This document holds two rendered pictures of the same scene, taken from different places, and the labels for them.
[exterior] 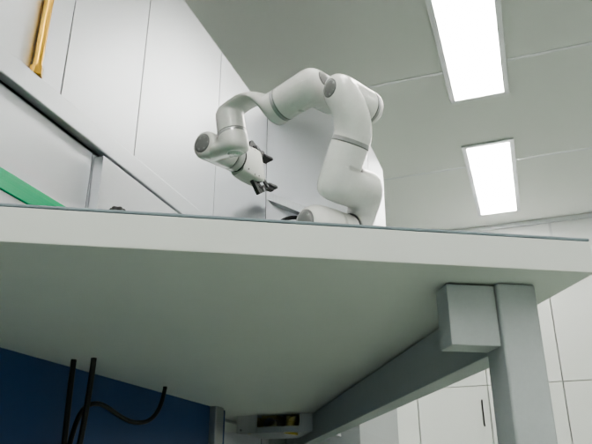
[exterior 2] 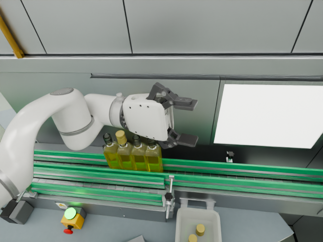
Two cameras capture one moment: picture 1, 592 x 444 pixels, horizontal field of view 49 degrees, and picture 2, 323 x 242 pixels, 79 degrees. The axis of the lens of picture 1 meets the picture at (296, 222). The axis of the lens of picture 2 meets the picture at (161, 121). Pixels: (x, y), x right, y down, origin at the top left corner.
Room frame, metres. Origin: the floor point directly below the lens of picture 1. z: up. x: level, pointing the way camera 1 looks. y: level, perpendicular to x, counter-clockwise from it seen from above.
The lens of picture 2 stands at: (1.60, -0.20, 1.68)
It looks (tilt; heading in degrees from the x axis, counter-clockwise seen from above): 43 degrees down; 81
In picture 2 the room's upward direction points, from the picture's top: 5 degrees counter-clockwise
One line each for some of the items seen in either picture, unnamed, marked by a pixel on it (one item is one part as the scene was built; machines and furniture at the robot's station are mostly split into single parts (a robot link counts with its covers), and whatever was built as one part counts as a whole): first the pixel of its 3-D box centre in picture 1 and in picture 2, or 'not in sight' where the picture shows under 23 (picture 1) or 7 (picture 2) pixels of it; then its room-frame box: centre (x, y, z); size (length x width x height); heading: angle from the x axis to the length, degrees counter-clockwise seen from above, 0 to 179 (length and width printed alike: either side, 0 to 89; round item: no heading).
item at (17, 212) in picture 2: not in sight; (17, 211); (0.97, 0.32, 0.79); 0.08 x 0.08 x 0.08; 71
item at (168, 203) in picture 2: not in sight; (169, 197); (1.66, 0.15, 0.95); 0.17 x 0.03 x 0.12; 71
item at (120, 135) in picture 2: not in sight; (121, 137); (1.52, 0.33, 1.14); 0.04 x 0.04 x 0.04
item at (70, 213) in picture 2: not in sight; (69, 213); (1.24, 0.23, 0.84); 0.04 x 0.04 x 0.03
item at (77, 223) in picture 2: not in sight; (74, 218); (1.24, 0.23, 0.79); 0.07 x 0.07 x 0.07; 71
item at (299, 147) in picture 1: (331, 227); not in sight; (2.82, -0.16, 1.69); 0.70 x 0.37 x 0.89; 161
